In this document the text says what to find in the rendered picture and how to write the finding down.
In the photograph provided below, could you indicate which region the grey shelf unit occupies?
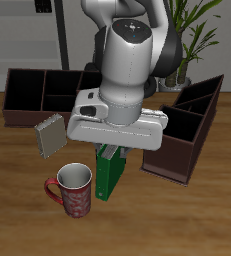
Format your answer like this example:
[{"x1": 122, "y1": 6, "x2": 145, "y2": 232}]
[{"x1": 0, "y1": 0, "x2": 70, "y2": 72}]

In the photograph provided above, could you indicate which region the red patterned mug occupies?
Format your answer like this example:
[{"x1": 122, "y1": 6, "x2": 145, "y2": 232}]
[{"x1": 43, "y1": 162, "x2": 94, "y2": 219}]

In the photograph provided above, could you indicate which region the green pot plant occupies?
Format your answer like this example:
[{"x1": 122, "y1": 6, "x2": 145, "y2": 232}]
[{"x1": 158, "y1": 0, "x2": 223, "y2": 93}]

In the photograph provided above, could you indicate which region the dark brown desk caddy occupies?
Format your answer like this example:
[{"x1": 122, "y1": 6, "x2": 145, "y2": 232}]
[
  {"x1": 139, "y1": 74, "x2": 225, "y2": 187},
  {"x1": 1, "y1": 67, "x2": 104, "y2": 129}
]

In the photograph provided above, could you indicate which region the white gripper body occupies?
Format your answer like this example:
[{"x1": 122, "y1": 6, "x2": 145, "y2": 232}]
[{"x1": 66, "y1": 107, "x2": 170, "y2": 152}]

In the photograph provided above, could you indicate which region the beige book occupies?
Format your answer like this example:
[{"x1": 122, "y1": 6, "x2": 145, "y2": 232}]
[{"x1": 33, "y1": 112, "x2": 68, "y2": 160}]

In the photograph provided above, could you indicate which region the green book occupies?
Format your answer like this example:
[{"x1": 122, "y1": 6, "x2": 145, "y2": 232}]
[{"x1": 94, "y1": 144, "x2": 127, "y2": 202}]

